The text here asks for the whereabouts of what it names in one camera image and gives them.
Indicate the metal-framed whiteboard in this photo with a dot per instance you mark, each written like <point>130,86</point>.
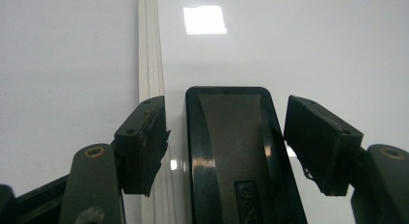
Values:
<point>289,56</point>

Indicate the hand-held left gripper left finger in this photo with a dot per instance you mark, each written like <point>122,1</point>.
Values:
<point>141,146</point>

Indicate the black whiteboard eraser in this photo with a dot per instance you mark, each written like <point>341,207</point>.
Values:
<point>234,146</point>

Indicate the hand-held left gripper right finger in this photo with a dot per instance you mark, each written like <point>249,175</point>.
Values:
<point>321,146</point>

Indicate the white table cover board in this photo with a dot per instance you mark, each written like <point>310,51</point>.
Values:
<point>64,72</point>

